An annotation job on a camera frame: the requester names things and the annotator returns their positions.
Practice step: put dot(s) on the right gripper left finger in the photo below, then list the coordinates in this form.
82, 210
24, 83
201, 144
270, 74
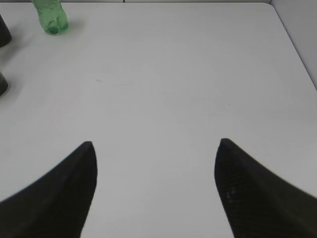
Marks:
57, 204

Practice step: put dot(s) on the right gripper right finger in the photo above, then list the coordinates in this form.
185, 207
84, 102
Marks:
257, 202

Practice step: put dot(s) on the green plastic soda bottle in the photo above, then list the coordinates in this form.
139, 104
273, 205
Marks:
52, 17

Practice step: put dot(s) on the dark red wine bottle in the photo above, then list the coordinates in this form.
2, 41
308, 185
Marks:
5, 36

